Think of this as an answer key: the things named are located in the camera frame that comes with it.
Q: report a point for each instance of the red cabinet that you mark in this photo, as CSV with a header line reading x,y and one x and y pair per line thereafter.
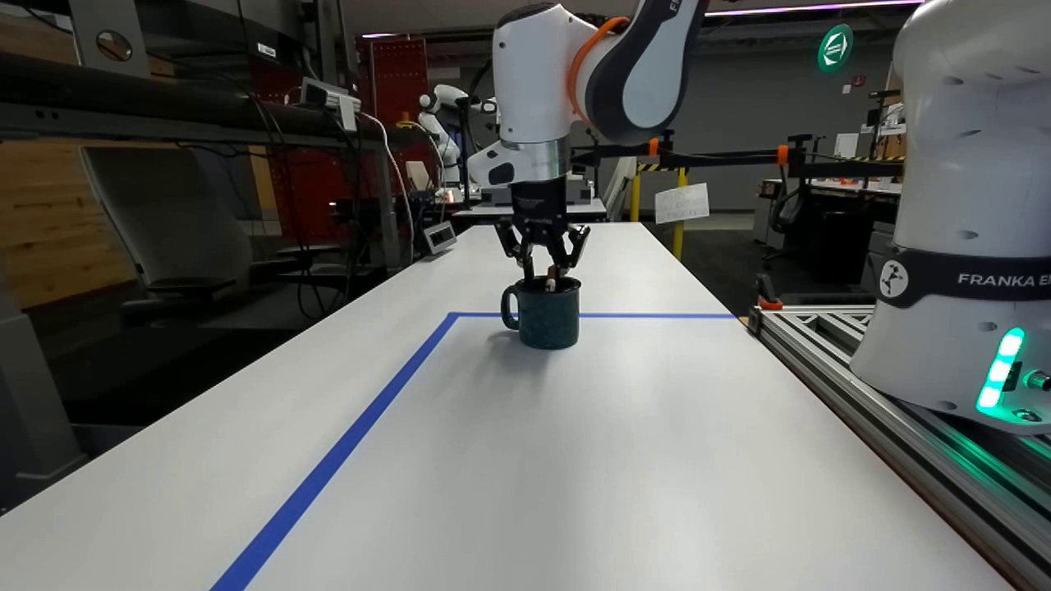
x,y
393,81

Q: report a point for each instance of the aluminium rail base frame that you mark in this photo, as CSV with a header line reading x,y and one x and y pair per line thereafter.
x,y
906,436

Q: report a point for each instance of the green round wall sign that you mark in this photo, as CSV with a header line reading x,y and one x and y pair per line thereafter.
x,y
835,47

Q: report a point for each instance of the black background equipment cart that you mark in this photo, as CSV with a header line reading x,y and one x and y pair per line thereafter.
x,y
817,230

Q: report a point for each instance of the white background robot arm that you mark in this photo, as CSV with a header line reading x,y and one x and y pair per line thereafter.
x,y
445,118

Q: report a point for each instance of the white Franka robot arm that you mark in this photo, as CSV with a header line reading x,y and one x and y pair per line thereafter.
x,y
970,164

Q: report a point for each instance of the black camera boom orange joints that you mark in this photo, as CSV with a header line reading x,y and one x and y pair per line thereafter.
x,y
742,156

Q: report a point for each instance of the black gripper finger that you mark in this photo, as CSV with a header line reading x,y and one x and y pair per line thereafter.
x,y
566,246
514,246

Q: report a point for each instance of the grey background table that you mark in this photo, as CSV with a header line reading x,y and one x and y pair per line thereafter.
x,y
528,208

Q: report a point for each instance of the yellow post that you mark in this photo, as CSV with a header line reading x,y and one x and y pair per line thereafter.
x,y
634,197
681,234

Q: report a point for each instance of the wooden panel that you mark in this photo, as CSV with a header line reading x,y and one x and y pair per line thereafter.
x,y
50,223

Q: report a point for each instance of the small grey display device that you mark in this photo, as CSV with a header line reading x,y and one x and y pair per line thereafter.
x,y
438,234

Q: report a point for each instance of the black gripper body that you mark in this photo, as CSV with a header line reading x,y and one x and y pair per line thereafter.
x,y
541,203

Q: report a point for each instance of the white power box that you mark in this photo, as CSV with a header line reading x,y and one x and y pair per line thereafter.
x,y
330,102

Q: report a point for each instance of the dark metal shelf beam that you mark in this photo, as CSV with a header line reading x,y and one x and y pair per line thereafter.
x,y
166,108

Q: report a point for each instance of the white paper sign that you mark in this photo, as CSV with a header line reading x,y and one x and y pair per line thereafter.
x,y
681,200

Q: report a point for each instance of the dark green enamel mug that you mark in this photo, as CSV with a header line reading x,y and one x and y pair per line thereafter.
x,y
546,313

